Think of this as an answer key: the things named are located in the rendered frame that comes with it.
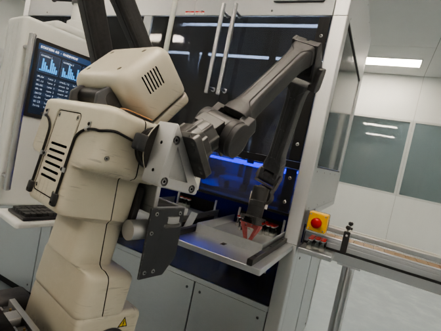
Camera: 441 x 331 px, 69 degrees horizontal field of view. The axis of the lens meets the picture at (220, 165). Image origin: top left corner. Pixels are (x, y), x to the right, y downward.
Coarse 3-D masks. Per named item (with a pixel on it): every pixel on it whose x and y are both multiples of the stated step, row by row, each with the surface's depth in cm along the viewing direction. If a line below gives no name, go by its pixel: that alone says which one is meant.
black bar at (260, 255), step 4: (280, 240) 124; (284, 240) 126; (272, 244) 116; (276, 244) 117; (280, 244) 122; (264, 248) 109; (268, 248) 110; (272, 248) 112; (276, 248) 118; (260, 252) 103; (264, 252) 105; (268, 252) 109; (252, 256) 98; (256, 256) 99; (260, 256) 101; (264, 256) 105; (248, 260) 95; (252, 260) 95; (256, 260) 98; (248, 264) 95; (252, 264) 95
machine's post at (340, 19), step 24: (336, 0) 126; (336, 24) 126; (336, 48) 125; (336, 72) 126; (312, 120) 128; (312, 144) 128; (312, 168) 127; (288, 240) 130; (288, 264) 130; (288, 288) 131
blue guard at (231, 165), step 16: (208, 160) 148; (224, 160) 144; (240, 160) 141; (208, 176) 148; (224, 176) 144; (240, 176) 141; (288, 176) 131; (224, 192) 144; (240, 192) 140; (288, 192) 131; (272, 208) 134; (288, 208) 131
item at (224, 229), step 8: (224, 216) 140; (232, 216) 148; (200, 224) 119; (208, 224) 127; (216, 224) 134; (224, 224) 140; (232, 224) 143; (200, 232) 119; (208, 232) 117; (216, 232) 116; (224, 232) 114; (232, 232) 128; (240, 232) 131; (248, 232) 134; (224, 240) 114; (232, 240) 113; (240, 240) 111; (248, 240) 110; (256, 240) 124; (264, 240) 126; (272, 240) 119; (248, 248) 110; (256, 248) 109
